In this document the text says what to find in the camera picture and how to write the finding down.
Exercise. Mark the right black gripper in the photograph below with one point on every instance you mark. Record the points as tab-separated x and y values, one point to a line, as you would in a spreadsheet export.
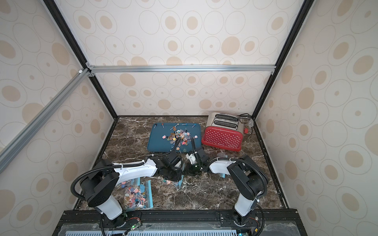
196	161

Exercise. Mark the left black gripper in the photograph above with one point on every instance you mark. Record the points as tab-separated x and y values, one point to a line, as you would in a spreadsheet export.
177	177

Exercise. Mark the teal plastic tray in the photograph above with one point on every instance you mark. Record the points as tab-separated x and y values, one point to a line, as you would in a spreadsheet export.
153	146

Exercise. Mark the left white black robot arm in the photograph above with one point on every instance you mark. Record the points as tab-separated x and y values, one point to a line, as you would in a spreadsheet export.
96	185

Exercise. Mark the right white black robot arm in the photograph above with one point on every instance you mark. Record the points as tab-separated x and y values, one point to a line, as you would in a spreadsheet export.
250	180

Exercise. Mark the candy ziploc bag front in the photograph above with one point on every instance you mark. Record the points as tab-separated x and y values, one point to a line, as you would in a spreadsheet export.
139	199

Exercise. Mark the poured candy pile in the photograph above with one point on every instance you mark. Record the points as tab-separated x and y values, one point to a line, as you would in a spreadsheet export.
170	133

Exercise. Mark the red silver toaster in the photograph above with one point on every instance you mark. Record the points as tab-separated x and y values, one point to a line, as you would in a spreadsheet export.
224	131

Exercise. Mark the horizontal aluminium frame bar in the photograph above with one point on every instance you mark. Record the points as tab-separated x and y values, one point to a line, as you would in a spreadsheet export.
183	68

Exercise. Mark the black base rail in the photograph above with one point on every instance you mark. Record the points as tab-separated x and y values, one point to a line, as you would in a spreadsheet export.
259	222

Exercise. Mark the left slanted aluminium frame bar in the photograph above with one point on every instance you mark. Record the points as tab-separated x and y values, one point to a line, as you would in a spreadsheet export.
19	142

